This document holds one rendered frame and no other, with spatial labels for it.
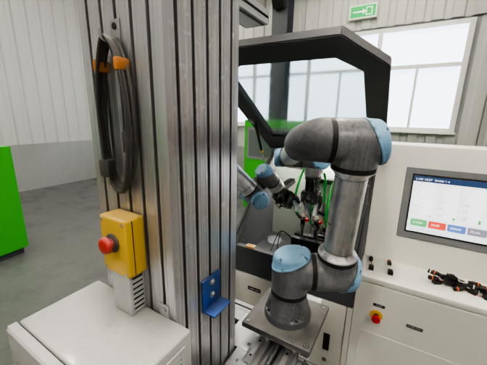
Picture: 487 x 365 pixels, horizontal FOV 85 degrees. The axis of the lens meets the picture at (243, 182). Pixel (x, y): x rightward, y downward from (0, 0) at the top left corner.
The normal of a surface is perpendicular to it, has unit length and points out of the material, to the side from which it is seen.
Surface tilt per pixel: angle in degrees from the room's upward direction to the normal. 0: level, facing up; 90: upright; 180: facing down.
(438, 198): 76
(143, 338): 0
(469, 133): 90
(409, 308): 90
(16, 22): 90
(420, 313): 90
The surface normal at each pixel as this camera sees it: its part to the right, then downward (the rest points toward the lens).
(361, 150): -0.11, 0.43
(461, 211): -0.48, -0.04
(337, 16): -0.51, 0.20
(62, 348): 0.02, -0.97
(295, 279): -0.05, 0.23
